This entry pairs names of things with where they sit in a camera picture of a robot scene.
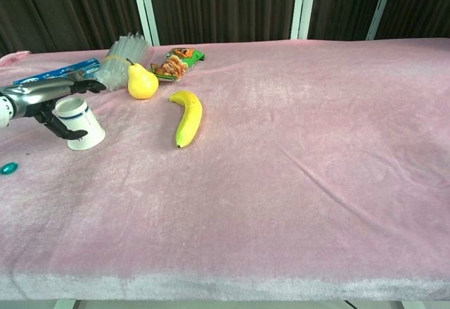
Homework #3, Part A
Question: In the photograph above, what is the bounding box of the yellow pear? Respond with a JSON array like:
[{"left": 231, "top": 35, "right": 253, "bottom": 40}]
[{"left": 126, "top": 58, "right": 160, "bottom": 100}]

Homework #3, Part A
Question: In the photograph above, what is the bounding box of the white paper cup blue stripe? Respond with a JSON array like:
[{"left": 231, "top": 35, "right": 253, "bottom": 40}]
[{"left": 52, "top": 97, "right": 106, "bottom": 151}]

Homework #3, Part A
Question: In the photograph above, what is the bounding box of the dark brown curtain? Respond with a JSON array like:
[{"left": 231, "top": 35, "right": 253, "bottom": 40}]
[{"left": 0, "top": 0, "right": 450, "bottom": 58}]

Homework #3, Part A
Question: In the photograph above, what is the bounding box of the pink plush table cloth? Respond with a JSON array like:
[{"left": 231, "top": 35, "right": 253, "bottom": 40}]
[{"left": 0, "top": 37, "right": 450, "bottom": 302}]

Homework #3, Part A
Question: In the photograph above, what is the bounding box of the yellow banana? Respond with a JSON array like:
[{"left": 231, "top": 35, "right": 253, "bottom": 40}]
[{"left": 169, "top": 89, "right": 204, "bottom": 149}]

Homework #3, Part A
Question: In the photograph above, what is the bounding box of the blue flat package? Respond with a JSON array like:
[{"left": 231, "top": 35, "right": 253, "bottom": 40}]
[{"left": 13, "top": 58, "right": 102, "bottom": 85}]

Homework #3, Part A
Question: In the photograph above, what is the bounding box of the green orange snack bag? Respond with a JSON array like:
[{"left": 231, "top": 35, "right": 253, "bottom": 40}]
[{"left": 150, "top": 47, "right": 207, "bottom": 82}]

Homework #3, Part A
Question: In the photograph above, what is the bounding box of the white frame post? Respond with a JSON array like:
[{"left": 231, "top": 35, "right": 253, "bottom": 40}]
[
  {"left": 290, "top": 0, "right": 319, "bottom": 40},
  {"left": 129, "top": 0, "right": 161, "bottom": 47},
  {"left": 365, "top": 0, "right": 398, "bottom": 41}
]

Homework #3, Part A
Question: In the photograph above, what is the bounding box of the bundle of clear plastic sticks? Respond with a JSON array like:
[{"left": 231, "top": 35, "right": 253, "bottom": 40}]
[{"left": 93, "top": 32, "right": 152, "bottom": 92}]

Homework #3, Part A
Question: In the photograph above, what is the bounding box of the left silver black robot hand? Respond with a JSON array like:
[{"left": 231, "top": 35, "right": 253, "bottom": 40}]
[{"left": 0, "top": 78, "right": 108, "bottom": 141}]

